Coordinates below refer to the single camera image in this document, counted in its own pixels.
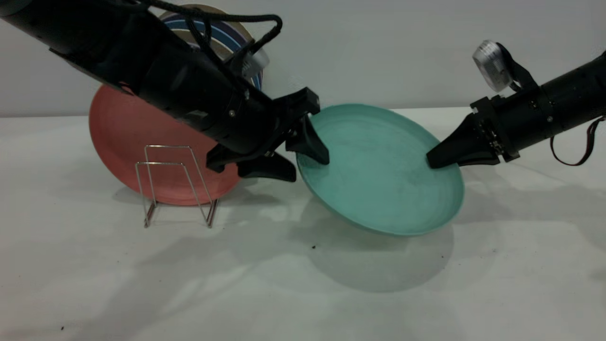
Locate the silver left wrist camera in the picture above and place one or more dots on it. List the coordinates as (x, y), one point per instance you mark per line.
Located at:
(258, 61)

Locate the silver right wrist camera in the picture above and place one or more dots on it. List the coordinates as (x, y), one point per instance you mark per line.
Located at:
(490, 64)

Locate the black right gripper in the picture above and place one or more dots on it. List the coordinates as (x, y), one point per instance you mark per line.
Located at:
(516, 121)

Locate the pink plate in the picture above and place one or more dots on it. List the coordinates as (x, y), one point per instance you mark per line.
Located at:
(123, 137)

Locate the dark purple plate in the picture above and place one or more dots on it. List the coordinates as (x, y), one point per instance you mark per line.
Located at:
(226, 27)

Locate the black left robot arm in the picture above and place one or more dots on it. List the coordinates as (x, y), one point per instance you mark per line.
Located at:
(118, 42)

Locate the green plate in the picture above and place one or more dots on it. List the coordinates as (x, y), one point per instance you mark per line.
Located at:
(378, 175)

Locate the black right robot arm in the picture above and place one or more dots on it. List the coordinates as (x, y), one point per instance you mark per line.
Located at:
(577, 94)

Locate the blue plate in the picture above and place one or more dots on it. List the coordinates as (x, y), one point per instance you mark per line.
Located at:
(216, 32)

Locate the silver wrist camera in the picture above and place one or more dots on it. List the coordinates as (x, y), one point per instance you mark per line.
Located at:
(490, 64)
(258, 61)

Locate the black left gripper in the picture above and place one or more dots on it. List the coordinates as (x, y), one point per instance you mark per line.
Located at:
(255, 125)

